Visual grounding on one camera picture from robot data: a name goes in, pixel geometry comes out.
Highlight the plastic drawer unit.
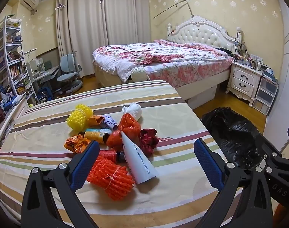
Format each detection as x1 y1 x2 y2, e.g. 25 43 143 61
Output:
252 75 279 116

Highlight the orange foam fruit net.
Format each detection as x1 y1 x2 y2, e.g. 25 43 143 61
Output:
86 155 137 201

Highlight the crumpled orange foil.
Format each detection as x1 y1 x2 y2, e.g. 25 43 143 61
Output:
64 134 91 155

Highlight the orange plastic bag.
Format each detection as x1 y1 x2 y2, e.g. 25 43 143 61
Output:
106 113 141 148

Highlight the white bed with tufted headboard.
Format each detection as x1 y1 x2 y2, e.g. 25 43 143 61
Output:
92 15 242 107

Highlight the grey-blue desk chair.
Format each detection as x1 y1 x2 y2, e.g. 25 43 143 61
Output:
55 50 83 94

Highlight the white underbed box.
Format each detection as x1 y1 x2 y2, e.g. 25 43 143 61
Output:
186 84 217 108

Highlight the beige curtain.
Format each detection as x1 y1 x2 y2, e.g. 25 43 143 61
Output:
100 0 152 45
55 0 104 79

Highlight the nightstand clutter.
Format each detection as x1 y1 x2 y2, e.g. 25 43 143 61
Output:
232 36 266 69

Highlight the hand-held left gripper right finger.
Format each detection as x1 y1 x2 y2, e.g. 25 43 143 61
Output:
194 138 276 228

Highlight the white paper towel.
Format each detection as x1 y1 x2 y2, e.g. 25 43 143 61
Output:
122 103 142 120

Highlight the yellow foam fruit net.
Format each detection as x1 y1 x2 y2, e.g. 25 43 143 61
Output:
67 104 93 130

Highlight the white bookshelf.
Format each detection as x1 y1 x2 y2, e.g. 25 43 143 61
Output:
0 17 37 105

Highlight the brown bottle with yellow label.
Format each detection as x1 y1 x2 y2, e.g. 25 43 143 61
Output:
78 128 112 145

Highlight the blue storage crate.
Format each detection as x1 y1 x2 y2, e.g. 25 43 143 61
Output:
37 89 53 100

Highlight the white squeeze tube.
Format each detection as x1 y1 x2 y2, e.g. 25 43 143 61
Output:
121 131 158 185

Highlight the white wooden side rail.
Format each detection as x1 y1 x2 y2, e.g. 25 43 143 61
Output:
0 93 28 152

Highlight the grey study desk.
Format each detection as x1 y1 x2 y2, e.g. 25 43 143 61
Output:
26 58 59 83

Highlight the white nightstand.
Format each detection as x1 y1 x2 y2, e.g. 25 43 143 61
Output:
226 60 262 107

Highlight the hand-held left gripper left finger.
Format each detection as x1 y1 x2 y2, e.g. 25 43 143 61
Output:
21 140 100 228

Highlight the white round stool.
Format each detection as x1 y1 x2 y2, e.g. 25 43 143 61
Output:
131 67 150 82

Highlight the dark red mesh bag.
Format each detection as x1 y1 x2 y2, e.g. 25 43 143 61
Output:
138 128 171 157

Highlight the orange foil wrapper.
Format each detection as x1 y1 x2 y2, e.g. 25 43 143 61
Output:
87 115 107 127

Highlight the dark bottle with red label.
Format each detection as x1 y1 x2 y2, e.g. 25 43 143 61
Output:
98 150 127 164

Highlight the thin metal rod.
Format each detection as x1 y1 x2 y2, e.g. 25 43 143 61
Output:
154 0 194 19

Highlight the trash bin with black bag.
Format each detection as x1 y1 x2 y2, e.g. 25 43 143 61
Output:
201 107 273 171

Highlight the purple crumpled wrapper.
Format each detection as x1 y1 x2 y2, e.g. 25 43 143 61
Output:
99 115 118 131

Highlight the pink floral quilt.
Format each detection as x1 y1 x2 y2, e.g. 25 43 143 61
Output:
92 40 233 81

